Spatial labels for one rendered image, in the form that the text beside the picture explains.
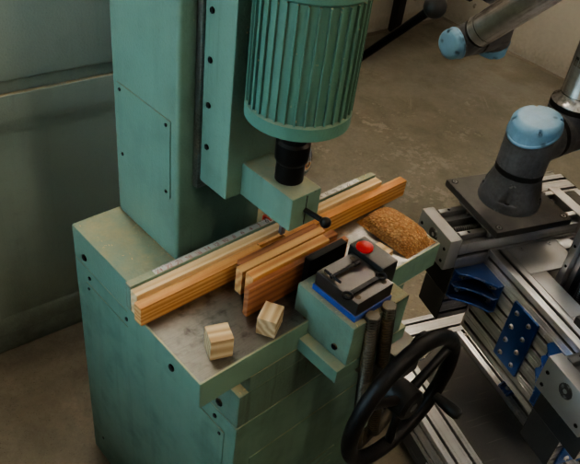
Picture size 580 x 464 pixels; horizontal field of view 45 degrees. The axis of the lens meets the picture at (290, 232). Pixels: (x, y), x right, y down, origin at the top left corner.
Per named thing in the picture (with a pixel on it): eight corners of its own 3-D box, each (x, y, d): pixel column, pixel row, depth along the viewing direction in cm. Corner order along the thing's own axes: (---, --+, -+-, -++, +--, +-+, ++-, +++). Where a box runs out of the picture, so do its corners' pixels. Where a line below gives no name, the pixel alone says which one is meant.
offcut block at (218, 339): (226, 339, 114) (227, 321, 111) (232, 355, 111) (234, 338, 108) (203, 343, 112) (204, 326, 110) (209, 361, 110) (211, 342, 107)
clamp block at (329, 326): (343, 367, 115) (352, 330, 110) (289, 320, 123) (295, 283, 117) (400, 330, 124) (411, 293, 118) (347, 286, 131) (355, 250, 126)
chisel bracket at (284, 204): (287, 239, 122) (293, 200, 117) (237, 200, 130) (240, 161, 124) (317, 225, 126) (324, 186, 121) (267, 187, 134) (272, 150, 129)
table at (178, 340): (235, 452, 104) (237, 428, 100) (125, 330, 121) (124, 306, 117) (471, 290, 139) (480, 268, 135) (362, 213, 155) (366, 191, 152)
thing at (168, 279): (137, 318, 115) (136, 295, 112) (131, 310, 116) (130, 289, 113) (377, 200, 150) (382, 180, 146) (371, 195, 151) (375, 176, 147)
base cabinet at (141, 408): (216, 610, 166) (235, 434, 122) (93, 445, 197) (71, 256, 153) (346, 502, 192) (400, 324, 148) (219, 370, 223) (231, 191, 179)
